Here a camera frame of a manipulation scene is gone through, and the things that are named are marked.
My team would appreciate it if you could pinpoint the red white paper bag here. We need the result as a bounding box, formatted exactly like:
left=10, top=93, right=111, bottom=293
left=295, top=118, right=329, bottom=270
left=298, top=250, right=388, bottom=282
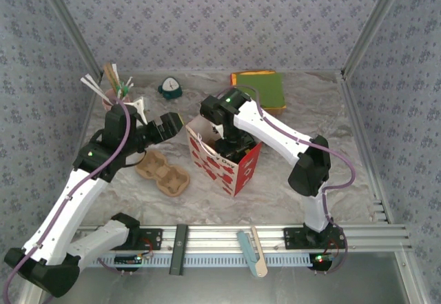
left=185, top=114, right=263, bottom=197

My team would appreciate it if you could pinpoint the brown pulp cup carrier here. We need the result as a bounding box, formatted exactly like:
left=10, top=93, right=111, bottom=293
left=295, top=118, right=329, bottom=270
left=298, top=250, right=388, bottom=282
left=135, top=150, right=191, bottom=197

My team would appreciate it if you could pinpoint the small teal alarm clock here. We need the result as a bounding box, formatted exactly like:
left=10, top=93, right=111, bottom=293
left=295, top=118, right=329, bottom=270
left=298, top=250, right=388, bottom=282
left=157, top=77, right=183, bottom=101

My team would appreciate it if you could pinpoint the yellow paper napkin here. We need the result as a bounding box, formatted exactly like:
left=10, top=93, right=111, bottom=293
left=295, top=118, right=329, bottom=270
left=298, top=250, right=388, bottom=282
left=231, top=71, right=287, bottom=112

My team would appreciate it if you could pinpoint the stack of coloured napkins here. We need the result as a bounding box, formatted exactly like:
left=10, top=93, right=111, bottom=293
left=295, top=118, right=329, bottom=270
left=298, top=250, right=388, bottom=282
left=229, top=70, right=287, bottom=116

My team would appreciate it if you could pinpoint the white wrapped straw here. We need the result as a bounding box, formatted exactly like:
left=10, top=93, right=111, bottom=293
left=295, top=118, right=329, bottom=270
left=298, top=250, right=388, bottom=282
left=85, top=72, right=113, bottom=101
left=80, top=76, right=116, bottom=107

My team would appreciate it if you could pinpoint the green paper napkin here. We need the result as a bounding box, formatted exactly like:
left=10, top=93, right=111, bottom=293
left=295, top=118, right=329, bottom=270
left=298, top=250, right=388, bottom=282
left=236, top=72, right=287, bottom=109

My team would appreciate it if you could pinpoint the light blue utility knife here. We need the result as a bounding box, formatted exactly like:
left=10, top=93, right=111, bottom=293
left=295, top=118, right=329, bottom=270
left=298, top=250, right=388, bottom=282
left=236, top=230, right=263, bottom=278

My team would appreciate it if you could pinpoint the beige flat stick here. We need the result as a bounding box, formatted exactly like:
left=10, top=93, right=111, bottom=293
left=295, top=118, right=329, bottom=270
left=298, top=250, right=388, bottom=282
left=250, top=226, right=269, bottom=278

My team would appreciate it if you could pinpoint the dark green flat bar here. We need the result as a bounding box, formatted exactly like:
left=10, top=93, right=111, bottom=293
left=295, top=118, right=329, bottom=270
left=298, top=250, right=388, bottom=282
left=169, top=223, right=189, bottom=276

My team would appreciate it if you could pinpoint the small circuit board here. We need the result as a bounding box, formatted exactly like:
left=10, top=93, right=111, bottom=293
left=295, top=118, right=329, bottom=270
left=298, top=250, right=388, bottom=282
left=309, top=252, right=334, bottom=271
left=114, top=254, right=144, bottom=267

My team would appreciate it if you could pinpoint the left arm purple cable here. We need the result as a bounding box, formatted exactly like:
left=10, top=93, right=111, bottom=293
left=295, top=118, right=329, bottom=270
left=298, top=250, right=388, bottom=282
left=1, top=97, right=152, bottom=304

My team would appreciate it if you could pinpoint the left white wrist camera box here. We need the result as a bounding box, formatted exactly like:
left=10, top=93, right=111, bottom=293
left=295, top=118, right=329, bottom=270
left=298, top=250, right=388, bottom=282
left=130, top=96, right=150, bottom=125

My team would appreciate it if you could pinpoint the wide aluminium base rail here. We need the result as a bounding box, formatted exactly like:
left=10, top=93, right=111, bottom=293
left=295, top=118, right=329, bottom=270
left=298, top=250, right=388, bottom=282
left=77, top=223, right=413, bottom=254

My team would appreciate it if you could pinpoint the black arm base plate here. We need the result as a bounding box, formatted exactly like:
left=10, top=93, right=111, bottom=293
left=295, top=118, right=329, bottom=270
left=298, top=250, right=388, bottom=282
left=132, top=227, right=163, bottom=252
left=283, top=227, right=347, bottom=250

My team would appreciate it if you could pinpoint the slotted pale cable duct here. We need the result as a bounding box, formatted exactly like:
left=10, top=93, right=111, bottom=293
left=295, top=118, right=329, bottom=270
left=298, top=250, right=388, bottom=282
left=98, top=252, right=313, bottom=269

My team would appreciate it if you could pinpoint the aluminium frame post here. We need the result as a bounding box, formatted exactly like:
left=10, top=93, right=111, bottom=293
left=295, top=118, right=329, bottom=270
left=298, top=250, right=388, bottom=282
left=340, top=0, right=411, bottom=81
left=34, top=0, right=104, bottom=79

